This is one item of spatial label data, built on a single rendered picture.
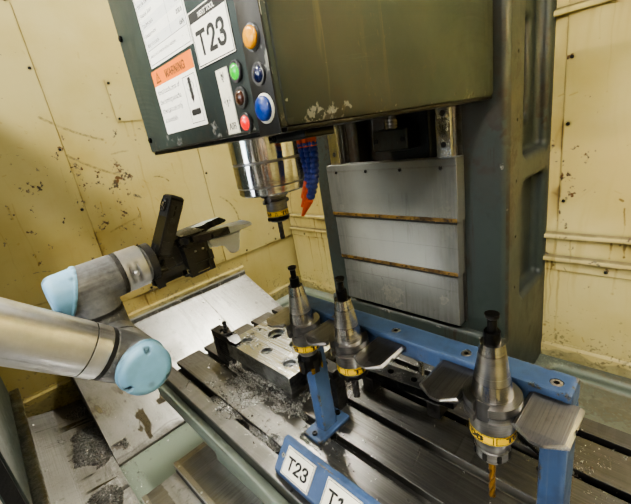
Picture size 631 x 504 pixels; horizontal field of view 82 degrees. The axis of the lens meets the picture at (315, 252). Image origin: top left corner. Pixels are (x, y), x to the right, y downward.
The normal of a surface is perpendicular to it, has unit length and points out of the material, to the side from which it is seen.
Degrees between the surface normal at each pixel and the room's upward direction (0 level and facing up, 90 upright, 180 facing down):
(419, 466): 0
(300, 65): 90
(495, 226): 90
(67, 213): 90
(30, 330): 72
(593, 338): 90
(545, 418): 0
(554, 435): 0
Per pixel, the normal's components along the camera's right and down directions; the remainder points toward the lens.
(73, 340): 0.79, -0.27
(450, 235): -0.73, 0.33
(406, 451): -0.16, -0.93
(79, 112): 0.69, 0.12
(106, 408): 0.14, -0.80
